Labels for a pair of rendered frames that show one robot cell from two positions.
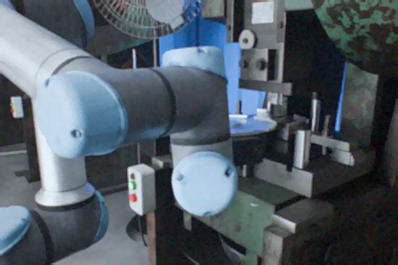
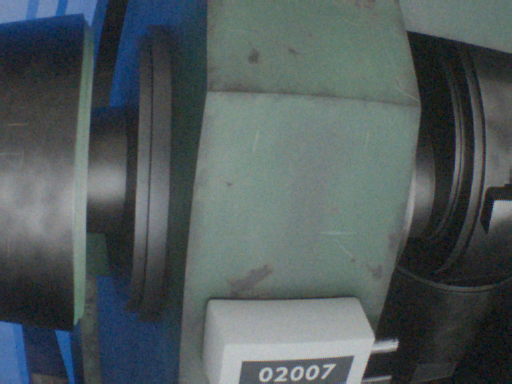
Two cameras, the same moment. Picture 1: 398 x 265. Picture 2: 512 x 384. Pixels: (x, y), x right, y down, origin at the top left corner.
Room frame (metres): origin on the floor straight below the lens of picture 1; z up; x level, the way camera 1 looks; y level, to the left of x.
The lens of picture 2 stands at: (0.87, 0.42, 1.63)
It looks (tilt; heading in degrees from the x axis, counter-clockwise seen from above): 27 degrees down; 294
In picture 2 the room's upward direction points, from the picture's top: 8 degrees clockwise
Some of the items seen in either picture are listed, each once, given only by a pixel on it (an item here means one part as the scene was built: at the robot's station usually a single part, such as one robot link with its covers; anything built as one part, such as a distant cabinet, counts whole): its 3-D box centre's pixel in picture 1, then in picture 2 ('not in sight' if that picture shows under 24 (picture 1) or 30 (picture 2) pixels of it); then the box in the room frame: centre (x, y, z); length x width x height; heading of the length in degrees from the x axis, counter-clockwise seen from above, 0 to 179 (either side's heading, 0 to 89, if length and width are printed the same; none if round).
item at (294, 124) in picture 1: (276, 124); not in sight; (1.00, -0.23, 0.76); 0.15 x 0.09 x 0.05; 39
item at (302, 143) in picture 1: (302, 147); not in sight; (0.79, -0.24, 0.75); 0.03 x 0.03 x 0.10; 39
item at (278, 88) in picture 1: (280, 88); not in sight; (1.01, -0.24, 0.86); 0.20 x 0.16 x 0.05; 39
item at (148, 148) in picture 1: (155, 158); not in sight; (1.11, 0.14, 0.62); 0.10 x 0.06 x 0.20; 39
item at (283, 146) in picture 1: (277, 136); not in sight; (1.01, -0.24, 0.72); 0.20 x 0.16 x 0.03; 39
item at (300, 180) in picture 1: (275, 151); not in sight; (1.01, -0.23, 0.68); 0.45 x 0.30 x 0.06; 39
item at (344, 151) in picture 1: (330, 136); not in sight; (0.88, -0.34, 0.76); 0.17 x 0.06 x 0.10; 39
